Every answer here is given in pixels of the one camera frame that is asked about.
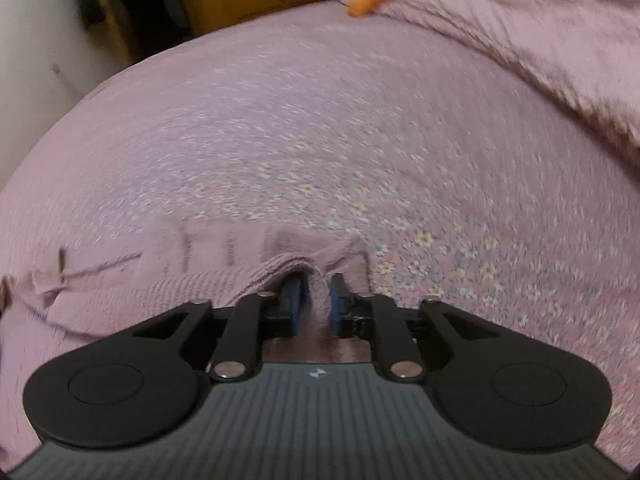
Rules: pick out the pink knit cardigan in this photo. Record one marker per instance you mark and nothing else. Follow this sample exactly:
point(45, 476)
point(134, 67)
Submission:
point(210, 270)

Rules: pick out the pink checked blanket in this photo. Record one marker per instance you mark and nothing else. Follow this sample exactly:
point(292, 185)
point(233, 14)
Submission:
point(550, 40)

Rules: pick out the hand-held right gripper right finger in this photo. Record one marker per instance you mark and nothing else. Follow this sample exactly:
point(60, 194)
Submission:
point(336, 310)

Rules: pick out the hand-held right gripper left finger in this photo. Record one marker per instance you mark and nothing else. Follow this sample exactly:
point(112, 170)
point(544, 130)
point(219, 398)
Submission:
point(296, 302)

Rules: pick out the pink floral bed sheet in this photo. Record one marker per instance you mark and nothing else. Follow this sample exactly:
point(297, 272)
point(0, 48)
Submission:
point(300, 135)

